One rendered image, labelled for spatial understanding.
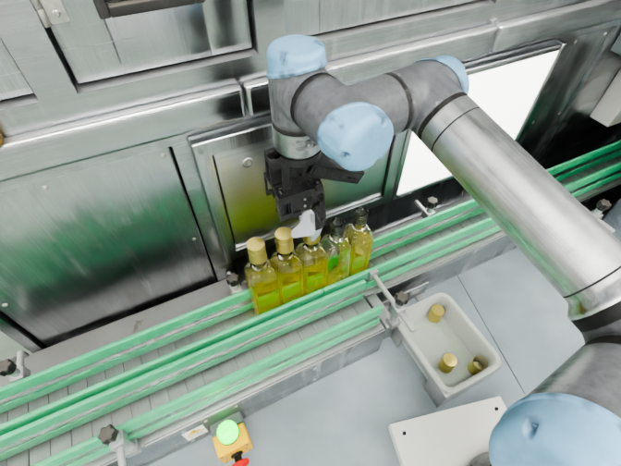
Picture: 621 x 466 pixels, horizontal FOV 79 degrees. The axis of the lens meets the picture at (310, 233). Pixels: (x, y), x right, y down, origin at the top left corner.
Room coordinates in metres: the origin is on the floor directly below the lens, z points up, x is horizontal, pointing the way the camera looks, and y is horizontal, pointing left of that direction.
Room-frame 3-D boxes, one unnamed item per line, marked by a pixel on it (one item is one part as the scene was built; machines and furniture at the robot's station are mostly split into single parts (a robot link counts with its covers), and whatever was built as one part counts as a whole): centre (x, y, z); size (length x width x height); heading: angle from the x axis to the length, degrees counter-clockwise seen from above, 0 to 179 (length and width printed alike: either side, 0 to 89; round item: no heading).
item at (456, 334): (0.39, -0.33, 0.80); 0.22 x 0.17 x 0.09; 26
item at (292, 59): (0.47, 0.02, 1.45); 0.09 x 0.08 x 0.11; 33
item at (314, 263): (0.48, 0.00, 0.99); 0.06 x 0.06 x 0.21; 25
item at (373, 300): (0.45, -0.18, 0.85); 0.09 x 0.04 x 0.07; 26
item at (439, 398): (0.42, -0.32, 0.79); 0.27 x 0.17 x 0.08; 26
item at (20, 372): (0.28, 0.59, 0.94); 0.07 x 0.04 x 0.13; 26
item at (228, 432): (0.19, 0.17, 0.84); 0.04 x 0.04 x 0.03
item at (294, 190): (0.47, 0.03, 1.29); 0.09 x 0.08 x 0.12; 115
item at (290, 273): (0.46, 0.05, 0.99); 0.06 x 0.06 x 0.21; 26
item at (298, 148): (0.47, 0.02, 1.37); 0.08 x 0.08 x 0.05
